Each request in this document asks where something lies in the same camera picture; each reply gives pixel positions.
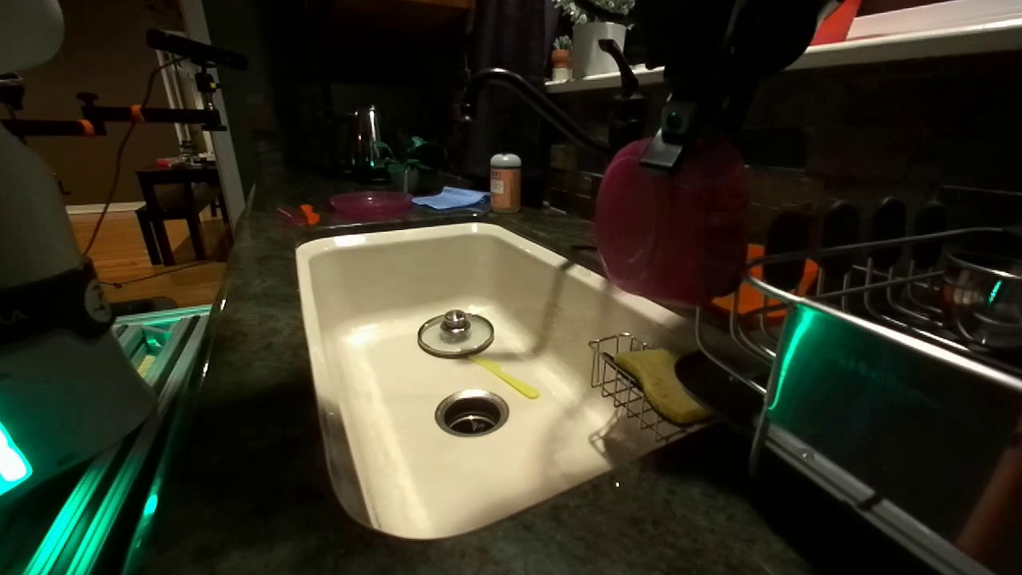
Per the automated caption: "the yellow plastic utensil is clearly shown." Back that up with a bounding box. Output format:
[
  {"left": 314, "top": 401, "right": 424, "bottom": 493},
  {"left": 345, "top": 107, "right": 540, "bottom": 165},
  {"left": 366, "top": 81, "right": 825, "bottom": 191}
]
[{"left": 473, "top": 353, "right": 543, "bottom": 401}]

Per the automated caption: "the black kitchen faucet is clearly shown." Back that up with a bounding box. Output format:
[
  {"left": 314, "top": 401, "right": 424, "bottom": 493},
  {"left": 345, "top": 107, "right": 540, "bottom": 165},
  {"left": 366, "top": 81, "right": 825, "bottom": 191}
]
[{"left": 457, "top": 39, "right": 665, "bottom": 218}]

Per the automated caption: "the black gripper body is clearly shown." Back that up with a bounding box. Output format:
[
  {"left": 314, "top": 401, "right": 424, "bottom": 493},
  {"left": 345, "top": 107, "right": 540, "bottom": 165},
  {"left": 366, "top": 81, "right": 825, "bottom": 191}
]
[{"left": 645, "top": 0, "right": 830, "bottom": 136}]

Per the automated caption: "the orange cup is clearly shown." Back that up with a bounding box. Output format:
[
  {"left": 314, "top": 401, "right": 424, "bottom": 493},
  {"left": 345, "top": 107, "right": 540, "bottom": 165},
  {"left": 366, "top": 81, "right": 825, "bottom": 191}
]
[{"left": 811, "top": 0, "right": 863, "bottom": 49}]

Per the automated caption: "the soap bottle with orange label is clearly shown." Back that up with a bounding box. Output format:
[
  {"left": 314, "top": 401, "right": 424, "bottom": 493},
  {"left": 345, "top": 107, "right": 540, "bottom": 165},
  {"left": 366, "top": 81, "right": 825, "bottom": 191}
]
[{"left": 484, "top": 149, "right": 526, "bottom": 215}]

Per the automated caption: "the purple plastic bowl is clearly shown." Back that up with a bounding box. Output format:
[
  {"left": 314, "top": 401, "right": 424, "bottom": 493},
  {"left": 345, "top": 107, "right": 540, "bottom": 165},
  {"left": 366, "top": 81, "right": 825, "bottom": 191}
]
[{"left": 592, "top": 131, "right": 752, "bottom": 313}]

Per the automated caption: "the pink plastic plate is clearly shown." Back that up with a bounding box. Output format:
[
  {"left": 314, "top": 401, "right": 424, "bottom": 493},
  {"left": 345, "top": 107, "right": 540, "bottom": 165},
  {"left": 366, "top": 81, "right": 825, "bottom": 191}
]
[{"left": 327, "top": 188, "right": 414, "bottom": 224}]

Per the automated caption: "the metal wire dish rack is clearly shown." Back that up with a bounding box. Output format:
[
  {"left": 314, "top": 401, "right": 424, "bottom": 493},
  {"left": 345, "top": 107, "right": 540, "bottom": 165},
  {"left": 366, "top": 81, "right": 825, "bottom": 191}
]
[{"left": 689, "top": 185, "right": 1022, "bottom": 575}]

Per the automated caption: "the blue cloth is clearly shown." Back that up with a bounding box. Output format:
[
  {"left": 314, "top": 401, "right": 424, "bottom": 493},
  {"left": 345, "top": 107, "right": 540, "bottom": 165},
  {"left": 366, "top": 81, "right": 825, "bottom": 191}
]
[{"left": 409, "top": 181, "right": 492, "bottom": 215}]

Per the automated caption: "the small orange object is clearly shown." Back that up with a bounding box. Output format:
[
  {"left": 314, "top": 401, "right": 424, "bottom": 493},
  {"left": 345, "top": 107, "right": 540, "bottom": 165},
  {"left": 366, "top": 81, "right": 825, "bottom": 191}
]
[{"left": 279, "top": 201, "right": 323, "bottom": 234}]

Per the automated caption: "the yellow sponge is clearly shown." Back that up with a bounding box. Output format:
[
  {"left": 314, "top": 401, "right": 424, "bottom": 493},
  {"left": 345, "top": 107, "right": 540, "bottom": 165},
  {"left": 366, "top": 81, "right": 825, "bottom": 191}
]
[{"left": 614, "top": 346, "right": 714, "bottom": 428}]

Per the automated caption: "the wire sponge caddy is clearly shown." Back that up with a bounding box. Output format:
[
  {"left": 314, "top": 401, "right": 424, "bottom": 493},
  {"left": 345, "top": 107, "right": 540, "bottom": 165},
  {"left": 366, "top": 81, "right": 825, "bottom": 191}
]
[{"left": 588, "top": 329, "right": 714, "bottom": 458}]

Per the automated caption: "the metal sink drain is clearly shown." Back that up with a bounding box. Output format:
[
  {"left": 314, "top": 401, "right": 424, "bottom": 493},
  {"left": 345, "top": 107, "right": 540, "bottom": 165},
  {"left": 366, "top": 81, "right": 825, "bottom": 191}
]
[{"left": 431, "top": 385, "right": 515, "bottom": 441}]

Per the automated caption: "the dark wooden stool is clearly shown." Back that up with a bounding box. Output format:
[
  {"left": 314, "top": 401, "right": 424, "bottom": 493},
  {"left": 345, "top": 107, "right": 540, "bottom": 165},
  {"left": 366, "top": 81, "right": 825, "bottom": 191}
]
[{"left": 134, "top": 158, "right": 232, "bottom": 268}]

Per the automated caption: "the white kitchen sink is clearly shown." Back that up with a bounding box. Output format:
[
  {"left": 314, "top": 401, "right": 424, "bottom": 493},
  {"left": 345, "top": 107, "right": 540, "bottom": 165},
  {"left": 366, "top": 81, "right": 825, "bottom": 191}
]
[{"left": 295, "top": 218, "right": 713, "bottom": 544}]

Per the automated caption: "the glass lid with knob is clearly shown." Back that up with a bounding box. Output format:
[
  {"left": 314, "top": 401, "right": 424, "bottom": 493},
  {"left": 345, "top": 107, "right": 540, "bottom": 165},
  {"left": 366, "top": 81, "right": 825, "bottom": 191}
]
[{"left": 414, "top": 308, "right": 498, "bottom": 362}]

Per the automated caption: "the glass vase with greenery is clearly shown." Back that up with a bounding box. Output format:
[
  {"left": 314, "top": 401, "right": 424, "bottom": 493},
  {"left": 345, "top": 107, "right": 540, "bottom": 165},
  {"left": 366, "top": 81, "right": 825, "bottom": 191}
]
[{"left": 348, "top": 101, "right": 427, "bottom": 195}]

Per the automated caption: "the black tripod stand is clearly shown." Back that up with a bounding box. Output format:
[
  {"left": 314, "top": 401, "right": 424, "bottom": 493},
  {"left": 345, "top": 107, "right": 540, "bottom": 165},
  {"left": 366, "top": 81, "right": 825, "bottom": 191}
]
[{"left": 0, "top": 24, "right": 250, "bottom": 139}]

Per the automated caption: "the plant in white pot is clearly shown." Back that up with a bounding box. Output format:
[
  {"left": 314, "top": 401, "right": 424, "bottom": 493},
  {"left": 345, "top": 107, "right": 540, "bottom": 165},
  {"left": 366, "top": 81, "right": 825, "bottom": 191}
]
[{"left": 563, "top": 0, "right": 642, "bottom": 83}]

